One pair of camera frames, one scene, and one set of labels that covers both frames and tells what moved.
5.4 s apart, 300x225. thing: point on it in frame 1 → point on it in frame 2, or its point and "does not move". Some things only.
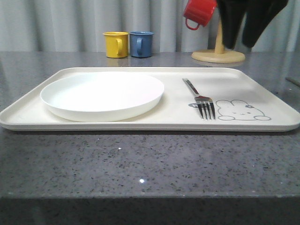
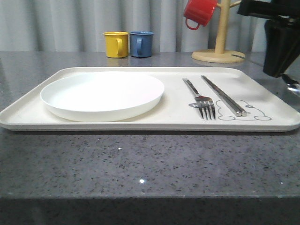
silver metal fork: x=202 y=101 does not move
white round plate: x=99 y=96 does not move
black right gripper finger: x=259 y=14 → x=281 y=45
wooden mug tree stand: x=218 y=55 does not move
